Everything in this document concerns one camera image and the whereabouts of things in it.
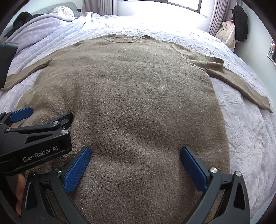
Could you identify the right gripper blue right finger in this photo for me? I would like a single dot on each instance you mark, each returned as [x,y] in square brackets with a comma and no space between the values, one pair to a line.
[234,205]

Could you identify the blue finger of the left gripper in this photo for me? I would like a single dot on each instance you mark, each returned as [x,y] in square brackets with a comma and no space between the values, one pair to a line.
[15,116]
[61,123]

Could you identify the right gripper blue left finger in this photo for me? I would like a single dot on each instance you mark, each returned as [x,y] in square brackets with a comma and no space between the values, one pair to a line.
[36,204]

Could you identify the brown knit sweater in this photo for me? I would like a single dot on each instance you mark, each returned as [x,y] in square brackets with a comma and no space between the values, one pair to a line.
[136,102]

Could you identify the dark clothes pile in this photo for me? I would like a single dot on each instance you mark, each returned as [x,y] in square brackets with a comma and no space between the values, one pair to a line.
[23,18]

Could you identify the person's left hand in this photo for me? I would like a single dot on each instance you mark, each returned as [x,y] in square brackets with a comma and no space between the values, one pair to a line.
[19,191]

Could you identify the lavender embossed bed blanket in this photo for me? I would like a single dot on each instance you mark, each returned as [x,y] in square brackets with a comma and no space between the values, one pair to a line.
[250,130]

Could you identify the round cream pillow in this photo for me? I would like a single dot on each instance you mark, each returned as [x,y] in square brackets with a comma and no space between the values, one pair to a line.
[63,11]

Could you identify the grey striped curtain left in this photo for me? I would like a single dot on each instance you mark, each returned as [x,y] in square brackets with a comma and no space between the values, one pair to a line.
[101,7]

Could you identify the grey striped curtain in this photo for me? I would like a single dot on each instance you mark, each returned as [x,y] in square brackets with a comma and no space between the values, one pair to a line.
[101,7]
[219,11]

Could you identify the beige hanging coat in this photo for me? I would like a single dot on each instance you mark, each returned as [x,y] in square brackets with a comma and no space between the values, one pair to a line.
[226,34]

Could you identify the black hanging jacket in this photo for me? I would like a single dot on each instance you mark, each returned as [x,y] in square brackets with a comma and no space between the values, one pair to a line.
[240,19]

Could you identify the grey striped curtain right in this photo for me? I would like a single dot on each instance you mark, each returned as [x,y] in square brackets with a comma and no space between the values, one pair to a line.
[219,11]

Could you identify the framed picture on wall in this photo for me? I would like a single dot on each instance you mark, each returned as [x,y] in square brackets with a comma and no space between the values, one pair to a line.
[272,52]

